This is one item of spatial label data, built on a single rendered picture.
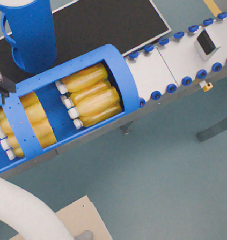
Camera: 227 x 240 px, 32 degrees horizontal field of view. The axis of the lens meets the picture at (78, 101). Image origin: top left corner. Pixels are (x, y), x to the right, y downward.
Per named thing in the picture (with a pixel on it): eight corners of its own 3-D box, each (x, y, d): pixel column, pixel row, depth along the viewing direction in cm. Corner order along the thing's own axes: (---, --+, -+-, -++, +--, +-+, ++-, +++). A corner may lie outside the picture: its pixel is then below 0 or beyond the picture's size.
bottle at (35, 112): (39, 103, 147) (-3, 122, 145) (38, 98, 140) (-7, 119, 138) (47, 119, 146) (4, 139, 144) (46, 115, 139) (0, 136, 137)
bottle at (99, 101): (110, 83, 152) (70, 102, 150) (116, 88, 145) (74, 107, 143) (116, 98, 154) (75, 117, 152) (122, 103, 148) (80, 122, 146)
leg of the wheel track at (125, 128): (130, 132, 258) (147, 110, 197) (123, 136, 257) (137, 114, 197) (126, 125, 259) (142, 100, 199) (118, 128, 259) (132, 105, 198)
